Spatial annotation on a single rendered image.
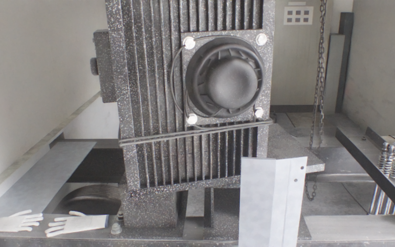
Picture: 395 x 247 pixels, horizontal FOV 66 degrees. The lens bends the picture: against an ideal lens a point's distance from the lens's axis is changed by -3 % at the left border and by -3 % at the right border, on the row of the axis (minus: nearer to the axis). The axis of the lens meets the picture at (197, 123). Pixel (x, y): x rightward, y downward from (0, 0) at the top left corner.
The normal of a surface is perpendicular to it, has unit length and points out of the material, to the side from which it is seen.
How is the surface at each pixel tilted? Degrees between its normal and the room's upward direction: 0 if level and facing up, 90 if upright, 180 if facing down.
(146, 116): 90
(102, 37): 90
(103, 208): 90
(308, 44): 90
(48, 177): 0
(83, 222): 0
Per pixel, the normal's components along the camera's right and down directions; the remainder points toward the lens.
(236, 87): 0.20, 0.36
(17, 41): 1.00, -0.01
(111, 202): -0.04, 0.36
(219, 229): -0.03, -0.93
